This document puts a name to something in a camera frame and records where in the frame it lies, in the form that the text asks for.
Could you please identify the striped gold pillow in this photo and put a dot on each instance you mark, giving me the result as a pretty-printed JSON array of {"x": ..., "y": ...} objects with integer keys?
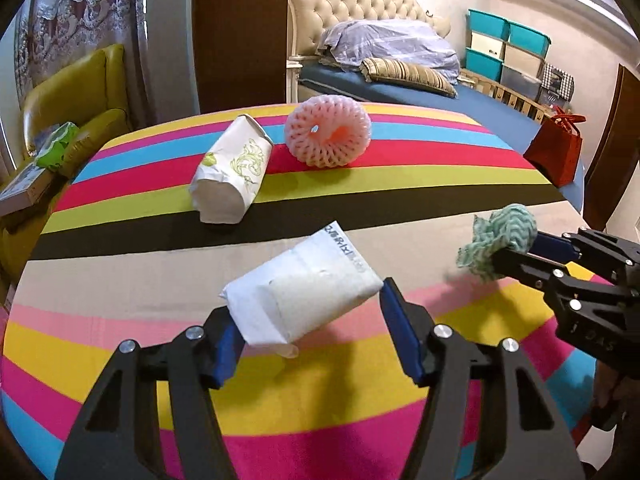
[{"x": 410, "y": 75}]

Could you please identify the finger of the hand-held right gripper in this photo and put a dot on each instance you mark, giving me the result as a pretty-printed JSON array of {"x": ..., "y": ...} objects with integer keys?
[
  {"x": 552, "y": 248},
  {"x": 525, "y": 266}
]

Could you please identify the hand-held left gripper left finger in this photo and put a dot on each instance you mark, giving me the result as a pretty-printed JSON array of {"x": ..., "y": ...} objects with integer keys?
[{"x": 225, "y": 355}]

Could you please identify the green snack packet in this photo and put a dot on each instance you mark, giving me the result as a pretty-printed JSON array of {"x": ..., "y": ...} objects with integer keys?
[{"x": 55, "y": 145}]

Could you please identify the green white patterned cloth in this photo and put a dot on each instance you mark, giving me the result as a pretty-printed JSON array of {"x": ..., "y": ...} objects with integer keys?
[{"x": 505, "y": 230}]

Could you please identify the yellow leather armchair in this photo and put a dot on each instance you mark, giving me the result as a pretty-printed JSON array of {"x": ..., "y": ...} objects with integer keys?
[{"x": 75, "y": 90}]

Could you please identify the black white patterned box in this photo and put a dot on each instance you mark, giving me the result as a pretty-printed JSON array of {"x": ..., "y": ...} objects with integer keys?
[{"x": 557, "y": 80}]

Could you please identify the bed with blue sheet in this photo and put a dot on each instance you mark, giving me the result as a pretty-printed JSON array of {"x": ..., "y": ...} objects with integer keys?
[{"x": 480, "y": 105}]

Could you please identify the pink foam fruit net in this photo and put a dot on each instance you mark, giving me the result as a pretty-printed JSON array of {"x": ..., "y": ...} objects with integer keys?
[{"x": 345, "y": 132}]

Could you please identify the wooden bed rail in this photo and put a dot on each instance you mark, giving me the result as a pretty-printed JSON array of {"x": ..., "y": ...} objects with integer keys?
[{"x": 520, "y": 100}]

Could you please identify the grey checked blanket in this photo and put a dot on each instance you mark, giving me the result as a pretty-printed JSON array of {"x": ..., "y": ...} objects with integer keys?
[{"x": 390, "y": 42}]

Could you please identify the stack of storage boxes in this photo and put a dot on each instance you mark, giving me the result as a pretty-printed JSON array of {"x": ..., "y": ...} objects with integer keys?
[{"x": 505, "y": 55}]

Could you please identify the white plastic packet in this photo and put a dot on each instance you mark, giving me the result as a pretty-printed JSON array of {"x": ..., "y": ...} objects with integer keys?
[{"x": 305, "y": 290}]

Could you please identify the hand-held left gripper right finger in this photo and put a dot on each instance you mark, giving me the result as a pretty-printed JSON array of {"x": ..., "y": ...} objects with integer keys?
[{"x": 400, "y": 335}]

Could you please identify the pink lace curtain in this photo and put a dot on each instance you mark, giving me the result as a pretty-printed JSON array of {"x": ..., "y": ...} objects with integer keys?
[{"x": 75, "y": 10}]

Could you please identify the paper cup with green print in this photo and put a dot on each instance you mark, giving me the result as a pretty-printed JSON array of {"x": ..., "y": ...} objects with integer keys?
[{"x": 235, "y": 170}]

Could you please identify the red paper gift bag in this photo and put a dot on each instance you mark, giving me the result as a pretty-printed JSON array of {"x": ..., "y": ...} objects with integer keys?
[{"x": 552, "y": 152}]

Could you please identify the striped colourful tablecloth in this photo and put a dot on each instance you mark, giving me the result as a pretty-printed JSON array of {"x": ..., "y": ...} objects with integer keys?
[{"x": 150, "y": 280}]

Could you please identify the tufted cream bed headboard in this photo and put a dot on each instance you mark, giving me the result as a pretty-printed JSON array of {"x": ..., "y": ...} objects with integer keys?
[{"x": 350, "y": 5}]

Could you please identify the brown wooden door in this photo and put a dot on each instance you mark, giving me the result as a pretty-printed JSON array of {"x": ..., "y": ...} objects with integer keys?
[{"x": 617, "y": 150}]

